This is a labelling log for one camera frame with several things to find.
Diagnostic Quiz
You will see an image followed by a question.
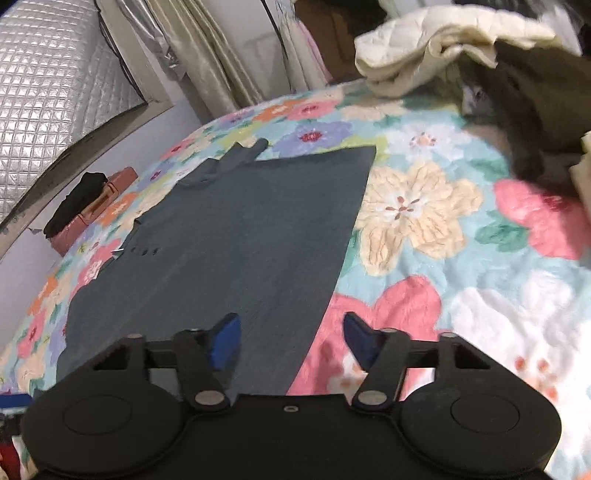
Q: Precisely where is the black cloth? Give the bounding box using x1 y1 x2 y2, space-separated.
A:
43 171 108 240

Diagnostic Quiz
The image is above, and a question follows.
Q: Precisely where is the cream quilted blanket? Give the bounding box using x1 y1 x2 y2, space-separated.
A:
353 6 570 99

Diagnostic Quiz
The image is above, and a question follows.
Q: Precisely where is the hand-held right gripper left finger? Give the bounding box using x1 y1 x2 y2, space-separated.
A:
92 312 242 412

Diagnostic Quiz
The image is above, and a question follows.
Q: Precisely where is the silver quilted window cover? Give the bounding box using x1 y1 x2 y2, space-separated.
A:
0 0 145 219

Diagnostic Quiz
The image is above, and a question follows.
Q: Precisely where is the beige curtain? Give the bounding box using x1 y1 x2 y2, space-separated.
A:
115 0 296 126

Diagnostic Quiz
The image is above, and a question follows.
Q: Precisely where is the dark olive cloth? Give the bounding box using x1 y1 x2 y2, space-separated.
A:
455 39 591 186

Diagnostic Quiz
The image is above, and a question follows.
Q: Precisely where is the floral blanket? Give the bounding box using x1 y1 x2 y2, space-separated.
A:
0 78 591 480

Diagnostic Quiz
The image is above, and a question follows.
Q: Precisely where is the cream cloth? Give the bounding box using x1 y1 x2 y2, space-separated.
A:
569 131 591 210

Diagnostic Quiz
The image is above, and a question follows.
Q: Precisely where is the white hanging garment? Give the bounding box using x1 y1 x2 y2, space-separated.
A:
276 11 334 93

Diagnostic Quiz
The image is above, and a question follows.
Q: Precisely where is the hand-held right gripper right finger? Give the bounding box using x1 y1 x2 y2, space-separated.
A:
344 311 492 411

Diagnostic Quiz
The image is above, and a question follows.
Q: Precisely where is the pink box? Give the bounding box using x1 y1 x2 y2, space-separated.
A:
50 167 139 257

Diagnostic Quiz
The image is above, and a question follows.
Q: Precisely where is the dark grey garment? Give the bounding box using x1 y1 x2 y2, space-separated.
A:
55 137 378 398

